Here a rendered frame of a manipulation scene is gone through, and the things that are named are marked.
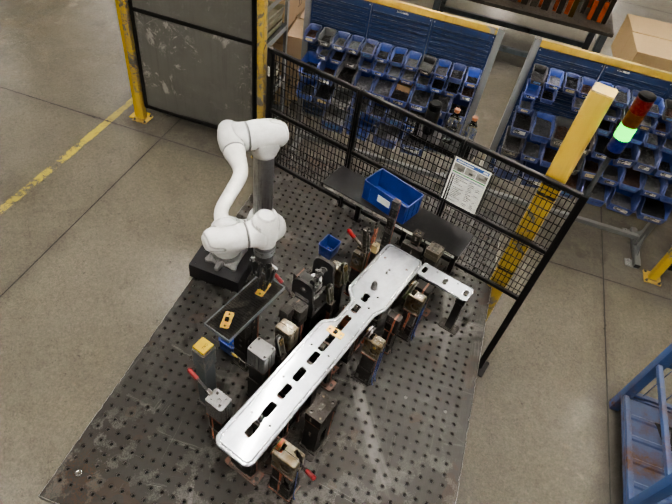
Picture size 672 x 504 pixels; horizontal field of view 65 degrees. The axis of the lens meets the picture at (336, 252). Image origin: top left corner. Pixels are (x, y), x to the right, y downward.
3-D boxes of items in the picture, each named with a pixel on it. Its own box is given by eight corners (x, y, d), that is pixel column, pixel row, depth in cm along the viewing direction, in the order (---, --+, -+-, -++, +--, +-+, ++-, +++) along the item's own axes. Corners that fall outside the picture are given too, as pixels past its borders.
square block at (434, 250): (422, 297, 303) (438, 255, 277) (410, 290, 306) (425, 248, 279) (428, 289, 308) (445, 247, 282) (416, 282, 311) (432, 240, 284)
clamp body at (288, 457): (290, 508, 219) (296, 476, 193) (262, 486, 224) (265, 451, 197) (305, 487, 225) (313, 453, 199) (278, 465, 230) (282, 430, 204)
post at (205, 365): (209, 409, 243) (203, 359, 211) (196, 400, 245) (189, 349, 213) (220, 397, 247) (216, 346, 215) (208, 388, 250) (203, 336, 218)
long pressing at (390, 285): (254, 475, 198) (254, 474, 197) (209, 439, 205) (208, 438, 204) (424, 263, 282) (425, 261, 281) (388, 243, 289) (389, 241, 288)
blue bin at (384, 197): (402, 225, 294) (407, 208, 284) (360, 196, 305) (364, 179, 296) (419, 212, 303) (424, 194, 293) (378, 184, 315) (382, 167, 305)
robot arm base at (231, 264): (200, 266, 287) (200, 259, 282) (219, 237, 300) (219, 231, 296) (231, 277, 285) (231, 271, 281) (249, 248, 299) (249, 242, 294)
